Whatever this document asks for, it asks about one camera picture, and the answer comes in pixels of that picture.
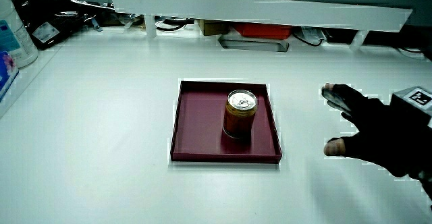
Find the person's right hand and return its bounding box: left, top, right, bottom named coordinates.
left=320, top=82, right=432, bottom=179

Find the orange drink can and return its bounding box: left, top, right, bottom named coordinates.
left=222, top=88, right=259, bottom=140

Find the maroon square plate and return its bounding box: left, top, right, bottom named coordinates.
left=169, top=80, right=284, bottom=165

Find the orange box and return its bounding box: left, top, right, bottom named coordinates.
left=234, top=22, right=293, bottom=40

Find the grey metal tray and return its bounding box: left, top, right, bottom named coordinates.
left=217, top=34, right=290, bottom=53

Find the white raised shelf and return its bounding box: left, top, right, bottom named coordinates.
left=108, top=0, right=413, bottom=51

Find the brown cardboard box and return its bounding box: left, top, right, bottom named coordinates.
left=198, top=19, right=232, bottom=37

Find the black bag with white label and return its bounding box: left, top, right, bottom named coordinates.
left=20, top=0, right=103, bottom=51

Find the white plastic bottle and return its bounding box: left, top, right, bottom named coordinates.
left=0, top=0, right=39, bottom=69

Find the blue printed packet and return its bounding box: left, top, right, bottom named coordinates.
left=0, top=50, right=20, bottom=103

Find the black cable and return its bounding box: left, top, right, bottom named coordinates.
left=291, top=30, right=325, bottom=47
left=155, top=18, right=190, bottom=33

